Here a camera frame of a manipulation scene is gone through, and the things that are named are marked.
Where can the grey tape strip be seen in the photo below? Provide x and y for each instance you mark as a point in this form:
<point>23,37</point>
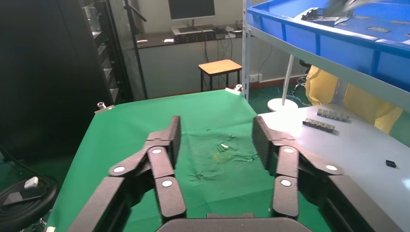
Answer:
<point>379,29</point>
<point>362,17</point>

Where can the dark desk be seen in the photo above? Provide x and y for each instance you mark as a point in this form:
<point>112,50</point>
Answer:
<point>153,41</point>

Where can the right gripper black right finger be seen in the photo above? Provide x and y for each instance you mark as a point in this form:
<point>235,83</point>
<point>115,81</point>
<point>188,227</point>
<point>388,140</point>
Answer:
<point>285,195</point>

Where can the yellow plastic bag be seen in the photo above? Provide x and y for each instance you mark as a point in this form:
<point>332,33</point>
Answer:
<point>355,96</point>

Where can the green table cloth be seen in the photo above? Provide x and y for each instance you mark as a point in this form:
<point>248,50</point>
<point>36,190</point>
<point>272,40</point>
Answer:
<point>211,109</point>

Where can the white wall socket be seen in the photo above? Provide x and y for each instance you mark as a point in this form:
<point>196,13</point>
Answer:
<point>255,77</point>

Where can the silver binder clip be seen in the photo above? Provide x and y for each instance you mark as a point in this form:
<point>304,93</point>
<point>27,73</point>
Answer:
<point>232,90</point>
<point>104,109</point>

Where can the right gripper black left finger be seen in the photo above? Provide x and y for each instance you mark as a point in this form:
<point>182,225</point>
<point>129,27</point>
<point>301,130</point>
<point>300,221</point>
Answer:
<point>166,195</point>

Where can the white round floor stand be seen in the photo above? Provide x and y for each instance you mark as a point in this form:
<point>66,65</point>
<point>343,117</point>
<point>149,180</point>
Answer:
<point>282,105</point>

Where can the wooden top stool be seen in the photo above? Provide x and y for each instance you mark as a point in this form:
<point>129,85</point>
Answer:
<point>219,66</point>

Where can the blue plastic bin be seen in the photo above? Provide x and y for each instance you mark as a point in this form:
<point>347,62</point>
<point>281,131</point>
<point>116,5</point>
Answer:
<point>349,48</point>

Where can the white perforated shelf post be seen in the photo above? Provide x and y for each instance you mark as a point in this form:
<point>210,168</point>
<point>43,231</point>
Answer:
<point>246,48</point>

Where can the black computer monitor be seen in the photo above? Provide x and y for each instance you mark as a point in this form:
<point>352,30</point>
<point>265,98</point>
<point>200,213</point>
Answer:
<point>192,8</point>

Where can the white power adapter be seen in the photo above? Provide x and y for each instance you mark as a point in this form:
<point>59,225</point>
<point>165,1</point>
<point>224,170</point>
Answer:
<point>31,182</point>

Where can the black stand pole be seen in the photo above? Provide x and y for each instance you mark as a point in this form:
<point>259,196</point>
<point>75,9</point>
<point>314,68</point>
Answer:
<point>137,54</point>

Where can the black rack cabinet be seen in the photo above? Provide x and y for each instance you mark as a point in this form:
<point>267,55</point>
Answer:
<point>48,64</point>

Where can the grey metal rail part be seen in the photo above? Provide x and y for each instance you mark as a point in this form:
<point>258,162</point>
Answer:
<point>333,114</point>
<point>318,125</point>

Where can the small black block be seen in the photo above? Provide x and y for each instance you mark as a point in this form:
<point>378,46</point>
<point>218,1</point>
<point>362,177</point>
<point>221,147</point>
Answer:
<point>390,164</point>

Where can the black equipment box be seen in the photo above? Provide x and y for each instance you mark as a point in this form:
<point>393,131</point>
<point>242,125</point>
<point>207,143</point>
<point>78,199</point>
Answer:
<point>193,36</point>

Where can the white paper scrap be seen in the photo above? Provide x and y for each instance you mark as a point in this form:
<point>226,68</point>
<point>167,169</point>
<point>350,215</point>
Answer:
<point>225,146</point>

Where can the sheet metal bracket part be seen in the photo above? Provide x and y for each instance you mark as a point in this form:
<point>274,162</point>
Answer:
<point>336,18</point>
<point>310,14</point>

